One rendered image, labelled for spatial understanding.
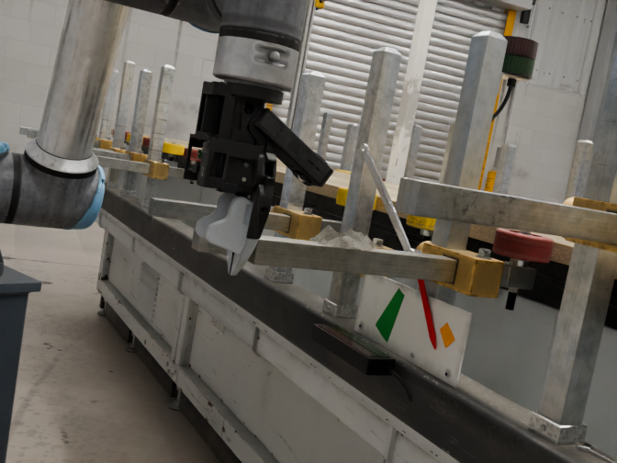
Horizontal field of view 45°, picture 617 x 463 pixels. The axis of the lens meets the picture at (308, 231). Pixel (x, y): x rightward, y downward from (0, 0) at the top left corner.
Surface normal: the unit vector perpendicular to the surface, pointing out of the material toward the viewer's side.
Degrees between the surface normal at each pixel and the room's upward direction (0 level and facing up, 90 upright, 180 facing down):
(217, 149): 90
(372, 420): 90
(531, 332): 90
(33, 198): 98
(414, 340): 90
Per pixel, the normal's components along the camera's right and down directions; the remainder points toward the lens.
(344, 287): 0.45, 0.18
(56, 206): 0.39, 0.55
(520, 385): -0.87, -0.11
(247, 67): -0.14, 0.09
